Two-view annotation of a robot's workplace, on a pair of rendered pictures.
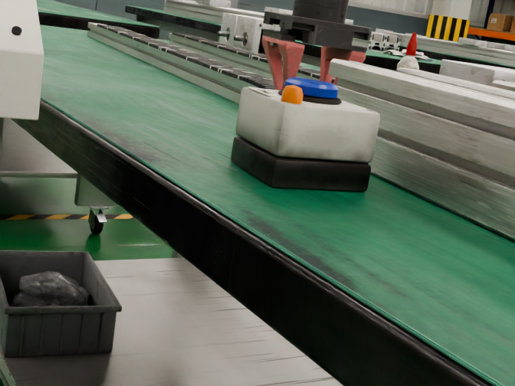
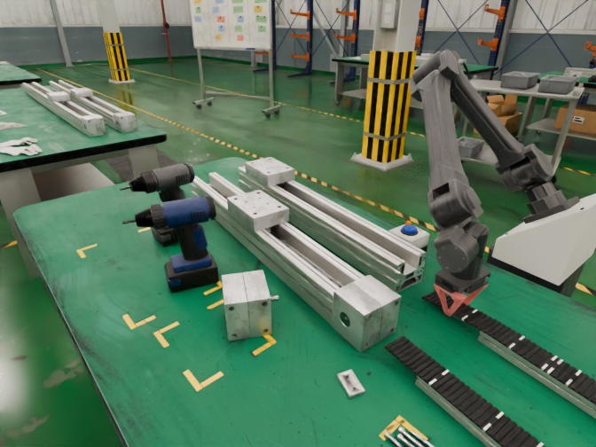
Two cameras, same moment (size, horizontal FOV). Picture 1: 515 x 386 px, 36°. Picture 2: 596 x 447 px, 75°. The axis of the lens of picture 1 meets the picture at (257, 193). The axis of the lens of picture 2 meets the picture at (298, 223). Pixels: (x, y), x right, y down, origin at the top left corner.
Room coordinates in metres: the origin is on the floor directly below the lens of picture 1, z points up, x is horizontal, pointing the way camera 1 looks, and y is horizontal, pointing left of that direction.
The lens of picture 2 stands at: (1.47, -0.47, 1.36)
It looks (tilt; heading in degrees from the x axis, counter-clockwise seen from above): 28 degrees down; 171
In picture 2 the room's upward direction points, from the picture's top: straight up
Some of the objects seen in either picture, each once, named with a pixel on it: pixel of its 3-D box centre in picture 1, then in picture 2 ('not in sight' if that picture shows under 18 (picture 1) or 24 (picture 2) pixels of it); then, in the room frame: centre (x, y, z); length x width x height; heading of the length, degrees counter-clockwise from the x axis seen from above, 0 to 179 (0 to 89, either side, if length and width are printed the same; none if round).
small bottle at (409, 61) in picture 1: (408, 67); not in sight; (1.37, -0.22, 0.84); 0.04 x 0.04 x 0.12
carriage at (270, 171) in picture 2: not in sight; (270, 174); (0.17, -0.38, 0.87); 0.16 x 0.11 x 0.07; 26
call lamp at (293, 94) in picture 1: (293, 93); not in sight; (0.55, -0.01, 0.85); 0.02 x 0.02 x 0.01
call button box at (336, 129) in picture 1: (313, 137); (405, 241); (0.60, -0.04, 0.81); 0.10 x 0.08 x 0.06; 116
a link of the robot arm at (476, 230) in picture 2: not in sight; (470, 239); (0.87, -0.04, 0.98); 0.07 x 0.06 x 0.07; 129
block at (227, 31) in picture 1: (240, 36); not in sight; (1.89, 0.10, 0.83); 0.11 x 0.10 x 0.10; 113
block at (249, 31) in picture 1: (257, 40); not in sight; (1.77, 0.05, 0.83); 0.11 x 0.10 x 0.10; 116
